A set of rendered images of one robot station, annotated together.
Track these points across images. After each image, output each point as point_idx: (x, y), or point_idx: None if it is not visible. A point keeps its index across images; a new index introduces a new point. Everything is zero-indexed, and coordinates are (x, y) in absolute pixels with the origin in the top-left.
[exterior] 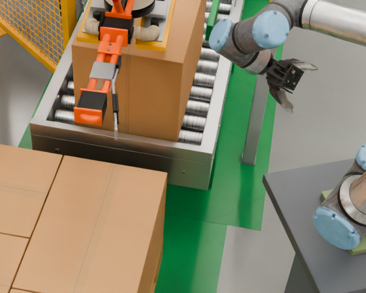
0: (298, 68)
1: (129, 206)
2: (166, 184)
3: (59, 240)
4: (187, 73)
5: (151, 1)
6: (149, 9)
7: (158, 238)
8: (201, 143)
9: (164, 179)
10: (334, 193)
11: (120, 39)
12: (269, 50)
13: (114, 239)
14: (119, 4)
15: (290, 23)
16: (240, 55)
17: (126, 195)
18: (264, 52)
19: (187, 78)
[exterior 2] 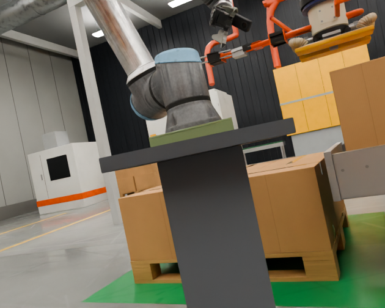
0: (215, 7)
1: (279, 170)
2: (313, 178)
3: (253, 171)
4: (378, 101)
5: (321, 27)
6: (320, 33)
7: (298, 219)
8: (339, 152)
9: (306, 167)
10: None
11: (264, 40)
12: (219, 2)
13: (252, 174)
14: (276, 22)
15: None
16: (209, 8)
17: (288, 168)
18: (216, 3)
19: (384, 110)
